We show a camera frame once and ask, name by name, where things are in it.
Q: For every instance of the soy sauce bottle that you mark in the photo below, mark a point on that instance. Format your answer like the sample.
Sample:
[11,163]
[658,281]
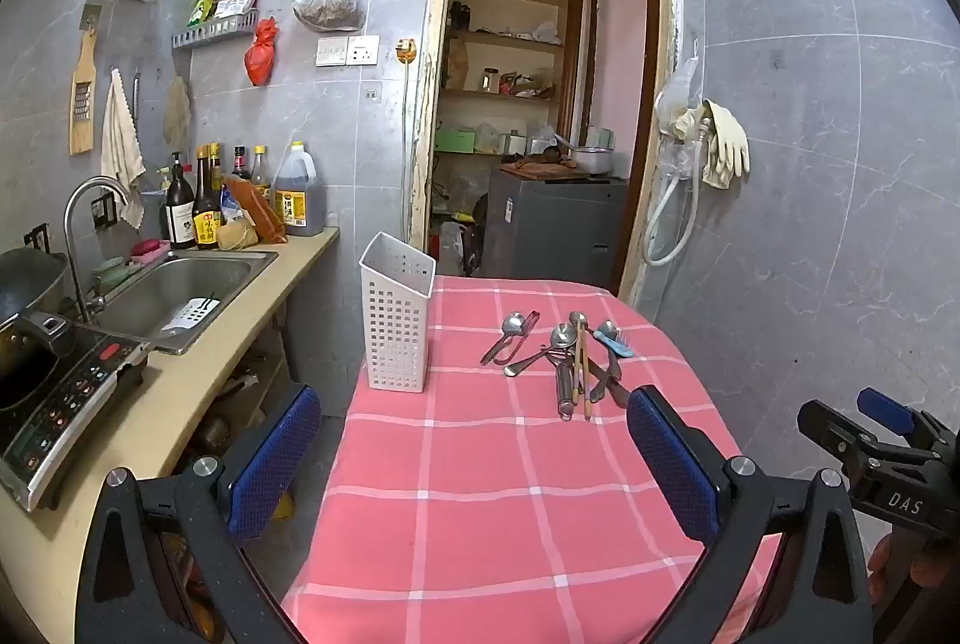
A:
[207,216]

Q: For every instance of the beige kitchen counter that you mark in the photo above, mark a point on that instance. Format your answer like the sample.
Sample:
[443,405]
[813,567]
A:
[187,389]

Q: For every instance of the wooden shelf unit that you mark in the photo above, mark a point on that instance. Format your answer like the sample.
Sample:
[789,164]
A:
[502,40]

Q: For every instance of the beige hanging towel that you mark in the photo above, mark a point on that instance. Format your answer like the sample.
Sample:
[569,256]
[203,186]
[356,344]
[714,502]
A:
[120,149]

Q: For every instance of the wooden grater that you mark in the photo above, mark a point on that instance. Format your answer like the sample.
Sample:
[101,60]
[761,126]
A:
[82,119]

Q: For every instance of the steel cooking pot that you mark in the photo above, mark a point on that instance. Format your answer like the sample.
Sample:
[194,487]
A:
[595,160]

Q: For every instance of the person's right hand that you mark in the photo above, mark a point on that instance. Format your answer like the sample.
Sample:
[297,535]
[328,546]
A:
[881,565]

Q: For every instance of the wooden chopstick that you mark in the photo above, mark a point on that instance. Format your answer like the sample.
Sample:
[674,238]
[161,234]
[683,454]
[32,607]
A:
[578,366]
[585,389]

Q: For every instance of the dark sauce bottle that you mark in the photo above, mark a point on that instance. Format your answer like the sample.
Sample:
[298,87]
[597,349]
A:
[240,162]

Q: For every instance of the worn door frame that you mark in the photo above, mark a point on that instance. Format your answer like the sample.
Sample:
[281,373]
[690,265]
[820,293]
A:
[439,51]

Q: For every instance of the steel faucet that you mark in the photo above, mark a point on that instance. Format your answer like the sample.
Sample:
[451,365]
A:
[73,239]

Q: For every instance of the cream rubber gloves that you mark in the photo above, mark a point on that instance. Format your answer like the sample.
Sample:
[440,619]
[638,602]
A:
[726,141]

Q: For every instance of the pink checked tablecloth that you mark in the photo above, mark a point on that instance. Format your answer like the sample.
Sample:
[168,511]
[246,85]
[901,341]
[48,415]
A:
[487,501]

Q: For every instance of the green pot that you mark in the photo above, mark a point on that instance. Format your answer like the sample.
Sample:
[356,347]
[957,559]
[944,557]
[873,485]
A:
[111,275]

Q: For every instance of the beige food bag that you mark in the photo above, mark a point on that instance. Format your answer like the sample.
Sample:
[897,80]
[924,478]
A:
[238,237]

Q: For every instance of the white wall switch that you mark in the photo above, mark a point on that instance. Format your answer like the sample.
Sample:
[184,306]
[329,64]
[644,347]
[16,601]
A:
[331,51]

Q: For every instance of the wooden cutting board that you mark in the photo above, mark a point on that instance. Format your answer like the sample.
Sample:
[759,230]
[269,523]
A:
[536,170]

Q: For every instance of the orange food packet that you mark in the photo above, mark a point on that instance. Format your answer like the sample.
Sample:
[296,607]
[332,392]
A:
[259,213]

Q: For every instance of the green box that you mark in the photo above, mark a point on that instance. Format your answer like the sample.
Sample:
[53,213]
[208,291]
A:
[455,141]

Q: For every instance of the brown pump bottle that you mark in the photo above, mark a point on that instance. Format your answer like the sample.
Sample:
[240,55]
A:
[178,213]

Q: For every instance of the black frying pan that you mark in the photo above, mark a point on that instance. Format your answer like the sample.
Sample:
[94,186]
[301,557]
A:
[22,366]

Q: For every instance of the black wall outlet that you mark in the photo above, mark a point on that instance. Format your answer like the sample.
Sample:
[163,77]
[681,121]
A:
[103,211]
[37,237]

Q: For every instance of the grey wall shelf rack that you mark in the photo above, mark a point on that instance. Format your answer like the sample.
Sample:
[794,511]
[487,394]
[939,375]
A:
[214,32]

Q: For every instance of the steel sink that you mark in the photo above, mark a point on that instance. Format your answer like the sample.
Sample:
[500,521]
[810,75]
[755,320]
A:
[187,276]

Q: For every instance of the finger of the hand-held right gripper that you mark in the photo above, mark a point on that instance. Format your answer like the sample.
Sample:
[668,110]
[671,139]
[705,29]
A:
[829,426]
[885,408]

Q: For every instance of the yellow-capped bottle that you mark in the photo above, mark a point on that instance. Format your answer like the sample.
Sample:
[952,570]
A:
[260,167]

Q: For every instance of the white perforated utensil holder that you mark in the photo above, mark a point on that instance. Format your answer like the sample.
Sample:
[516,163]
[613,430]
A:
[394,329]

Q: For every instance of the yellow object under counter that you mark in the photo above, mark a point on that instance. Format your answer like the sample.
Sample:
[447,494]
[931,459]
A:
[282,507]

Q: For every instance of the pink soap dish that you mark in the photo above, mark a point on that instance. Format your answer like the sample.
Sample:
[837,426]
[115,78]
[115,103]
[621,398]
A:
[150,249]

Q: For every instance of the grey cabinet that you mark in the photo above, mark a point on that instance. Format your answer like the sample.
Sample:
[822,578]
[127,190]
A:
[555,231]

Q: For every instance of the white wall socket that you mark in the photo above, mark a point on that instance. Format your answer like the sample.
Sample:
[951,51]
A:
[363,50]

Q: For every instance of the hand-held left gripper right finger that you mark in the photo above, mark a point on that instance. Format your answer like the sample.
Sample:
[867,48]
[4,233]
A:
[667,464]

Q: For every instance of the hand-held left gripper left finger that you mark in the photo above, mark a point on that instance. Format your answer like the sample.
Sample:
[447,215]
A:
[270,456]

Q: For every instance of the red plastic bag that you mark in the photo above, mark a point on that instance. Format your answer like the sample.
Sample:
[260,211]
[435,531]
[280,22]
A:
[260,55]

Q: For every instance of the green snack packet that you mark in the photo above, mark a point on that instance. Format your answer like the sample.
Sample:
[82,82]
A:
[202,2]

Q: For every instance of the induction cooker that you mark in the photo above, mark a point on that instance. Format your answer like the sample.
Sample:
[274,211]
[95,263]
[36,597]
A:
[60,419]

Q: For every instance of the large oil jug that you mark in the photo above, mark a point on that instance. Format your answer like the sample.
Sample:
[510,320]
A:
[300,194]

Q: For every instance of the small steel spoon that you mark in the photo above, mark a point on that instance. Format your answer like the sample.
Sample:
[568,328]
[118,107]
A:
[514,323]

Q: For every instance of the hanging clear plastic bag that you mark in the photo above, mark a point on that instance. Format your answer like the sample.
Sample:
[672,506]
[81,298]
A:
[675,92]

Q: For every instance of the orange wall plug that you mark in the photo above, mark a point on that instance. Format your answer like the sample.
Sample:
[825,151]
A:
[406,50]

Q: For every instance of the glass jar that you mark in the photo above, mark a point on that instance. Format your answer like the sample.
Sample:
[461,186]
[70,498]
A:
[489,80]

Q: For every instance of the hanging steel tool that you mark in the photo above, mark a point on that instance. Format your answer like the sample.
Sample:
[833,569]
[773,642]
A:
[137,96]

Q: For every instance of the hanging loofah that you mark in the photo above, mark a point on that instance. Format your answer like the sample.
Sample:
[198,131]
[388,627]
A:
[178,115]

